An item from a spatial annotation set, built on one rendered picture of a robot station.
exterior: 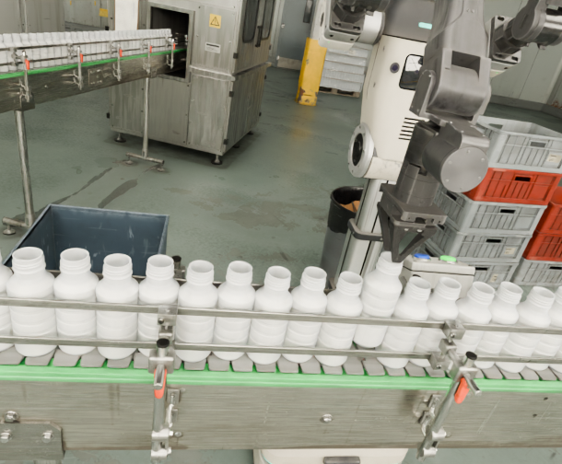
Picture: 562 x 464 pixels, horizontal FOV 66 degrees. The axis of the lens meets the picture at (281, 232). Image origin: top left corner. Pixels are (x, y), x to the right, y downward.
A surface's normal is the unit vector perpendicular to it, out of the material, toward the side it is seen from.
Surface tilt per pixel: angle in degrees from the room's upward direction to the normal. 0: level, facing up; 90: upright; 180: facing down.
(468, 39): 59
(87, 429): 90
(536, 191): 90
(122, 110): 90
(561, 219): 90
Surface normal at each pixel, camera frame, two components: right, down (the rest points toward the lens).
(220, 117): -0.22, 0.46
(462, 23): 0.19, -0.04
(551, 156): 0.25, 0.48
